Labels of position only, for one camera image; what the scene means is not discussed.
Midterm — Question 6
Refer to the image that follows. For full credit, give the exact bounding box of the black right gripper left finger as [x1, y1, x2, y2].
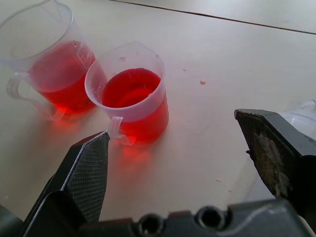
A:
[20, 130, 110, 237]

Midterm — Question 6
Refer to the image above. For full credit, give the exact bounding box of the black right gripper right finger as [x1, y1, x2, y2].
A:
[234, 109, 316, 237]

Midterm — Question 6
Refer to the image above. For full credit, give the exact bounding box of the small clear measuring cup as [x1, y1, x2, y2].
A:
[84, 40, 170, 146]

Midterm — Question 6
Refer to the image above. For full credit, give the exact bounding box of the large clear measuring cup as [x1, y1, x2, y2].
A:
[0, 0, 109, 121]

